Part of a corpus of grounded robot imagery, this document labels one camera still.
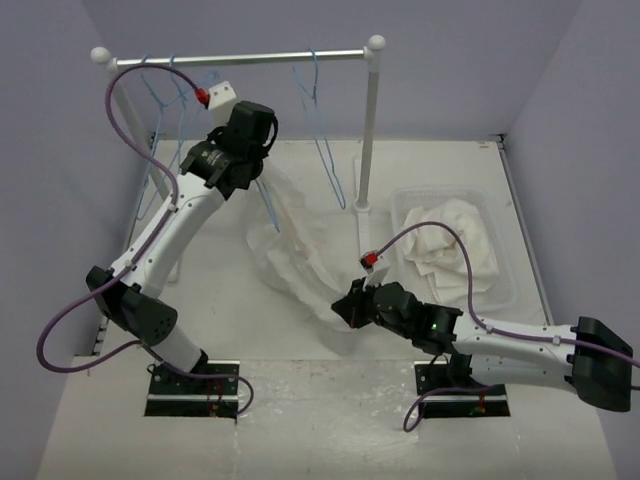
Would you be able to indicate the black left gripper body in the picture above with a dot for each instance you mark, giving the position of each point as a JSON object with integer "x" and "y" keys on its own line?
{"x": 258, "y": 163}

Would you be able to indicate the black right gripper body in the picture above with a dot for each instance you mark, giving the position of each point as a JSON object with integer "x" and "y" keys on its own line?
{"x": 368, "y": 313}

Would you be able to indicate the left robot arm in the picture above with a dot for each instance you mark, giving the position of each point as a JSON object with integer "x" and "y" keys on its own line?
{"x": 128, "y": 292}

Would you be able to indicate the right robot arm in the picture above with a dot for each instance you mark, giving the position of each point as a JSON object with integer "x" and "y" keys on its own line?
{"x": 588, "y": 360}

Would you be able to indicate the cream cloth in basket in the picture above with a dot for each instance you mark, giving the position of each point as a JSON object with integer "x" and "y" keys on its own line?
{"x": 454, "y": 230}

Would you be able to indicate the white plastic basket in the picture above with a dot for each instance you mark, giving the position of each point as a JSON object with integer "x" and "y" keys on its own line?
{"x": 504, "y": 292}

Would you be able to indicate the white clothes rack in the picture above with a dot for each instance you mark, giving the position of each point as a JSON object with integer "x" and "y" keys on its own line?
{"x": 371, "y": 53}

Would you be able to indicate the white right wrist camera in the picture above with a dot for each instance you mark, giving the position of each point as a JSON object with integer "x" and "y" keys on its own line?
{"x": 376, "y": 268}

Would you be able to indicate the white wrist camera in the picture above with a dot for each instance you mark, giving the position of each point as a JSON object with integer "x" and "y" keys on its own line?
{"x": 223, "y": 98}
{"x": 376, "y": 268}

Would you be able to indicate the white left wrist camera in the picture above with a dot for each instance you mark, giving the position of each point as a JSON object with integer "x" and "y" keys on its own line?
{"x": 223, "y": 98}

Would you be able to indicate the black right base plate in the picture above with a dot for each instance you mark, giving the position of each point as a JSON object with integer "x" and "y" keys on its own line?
{"x": 433, "y": 374}

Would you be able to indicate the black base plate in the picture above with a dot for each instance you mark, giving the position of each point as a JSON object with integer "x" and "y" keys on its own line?
{"x": 433, "y": 374}
{"x": 171, "y": 395}

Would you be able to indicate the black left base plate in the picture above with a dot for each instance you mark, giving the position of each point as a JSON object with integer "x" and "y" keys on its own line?
{"x": 171, "y": 395}

